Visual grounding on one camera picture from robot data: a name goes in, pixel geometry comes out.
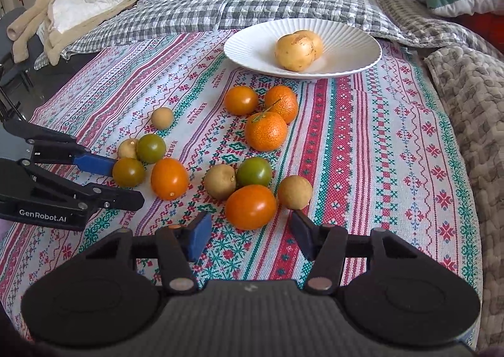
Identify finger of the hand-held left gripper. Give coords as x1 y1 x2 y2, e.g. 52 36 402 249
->
38 173 146 217
3 119 119 179

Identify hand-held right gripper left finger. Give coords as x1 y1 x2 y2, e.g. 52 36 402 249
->
84 211 213 295

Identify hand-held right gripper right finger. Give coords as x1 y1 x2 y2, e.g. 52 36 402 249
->
289 209 425 292

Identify green tomato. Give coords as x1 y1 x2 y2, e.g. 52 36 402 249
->
236 156 273 188
112 157 146 189
136 134 167 164

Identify small tan round fruit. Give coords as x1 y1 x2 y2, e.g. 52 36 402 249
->
151 107 174 130
117 138 139 160
277 175 313 211
203 164 237 201

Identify orange tomato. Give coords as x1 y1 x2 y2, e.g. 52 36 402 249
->
225 184 278 231
150 158 190 201
224 85 259 116

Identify orange tangerine with stem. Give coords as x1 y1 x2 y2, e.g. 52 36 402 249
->
245 111 288 152

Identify white ribbed plate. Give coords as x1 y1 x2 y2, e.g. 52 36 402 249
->
224 19 382 79

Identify red green patterned tablecloth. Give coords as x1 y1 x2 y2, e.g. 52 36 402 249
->
0 28 483 346

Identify dark chair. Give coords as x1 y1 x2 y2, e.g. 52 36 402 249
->
0 7 45 87

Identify large orange fruit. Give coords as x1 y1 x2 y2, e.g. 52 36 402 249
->
275 32 318 73

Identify grey white checked quilt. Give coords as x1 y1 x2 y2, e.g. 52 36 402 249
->
33 0 404 70

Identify large yellow potato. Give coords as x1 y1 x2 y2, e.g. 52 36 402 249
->
293 30 324 62

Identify brown grey checked quilt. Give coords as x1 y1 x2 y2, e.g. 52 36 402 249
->
423 45 504 350

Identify beige checked quilt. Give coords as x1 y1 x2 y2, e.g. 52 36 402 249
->
378 0 495 59

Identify red cushion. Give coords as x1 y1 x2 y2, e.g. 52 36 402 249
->
457 13 504 54

